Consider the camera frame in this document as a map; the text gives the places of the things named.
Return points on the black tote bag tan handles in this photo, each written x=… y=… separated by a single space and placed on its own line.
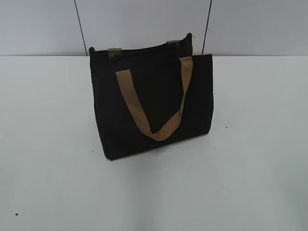
x=151 y=97

